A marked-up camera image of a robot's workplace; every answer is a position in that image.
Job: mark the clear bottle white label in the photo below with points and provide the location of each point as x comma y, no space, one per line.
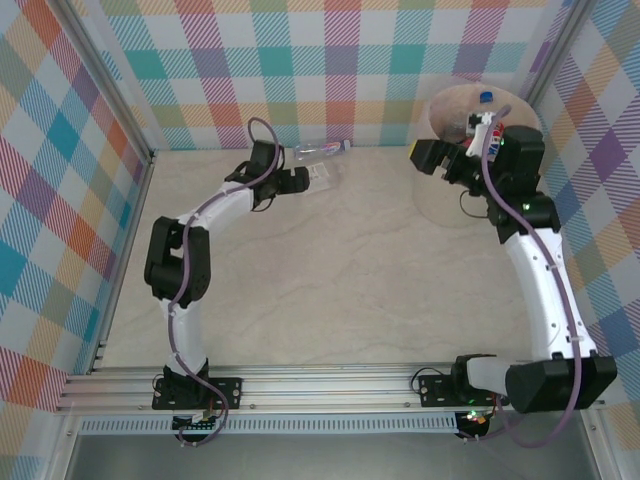
322,176

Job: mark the clear bottle blue red label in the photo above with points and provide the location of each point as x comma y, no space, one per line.
320,149

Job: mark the blue cap yellow blue label bottle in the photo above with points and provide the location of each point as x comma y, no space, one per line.
486,96

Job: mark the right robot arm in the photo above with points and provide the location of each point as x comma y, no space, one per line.
545,290

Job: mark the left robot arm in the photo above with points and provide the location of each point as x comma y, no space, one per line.
220,205

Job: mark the beige round bin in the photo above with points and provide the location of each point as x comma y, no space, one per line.
435,200

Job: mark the clear plastic bin liner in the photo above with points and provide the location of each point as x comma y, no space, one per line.
452,107

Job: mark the small circuit board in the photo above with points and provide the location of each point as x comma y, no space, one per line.
200,425
475,419

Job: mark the aluminium frame post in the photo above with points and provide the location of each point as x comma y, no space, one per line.
106,80
557,50

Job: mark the aluminium side rail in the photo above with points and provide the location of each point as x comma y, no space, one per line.
126,250

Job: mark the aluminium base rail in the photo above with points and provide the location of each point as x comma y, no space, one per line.
325,387

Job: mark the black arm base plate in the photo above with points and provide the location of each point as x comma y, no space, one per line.
230,392
432,390

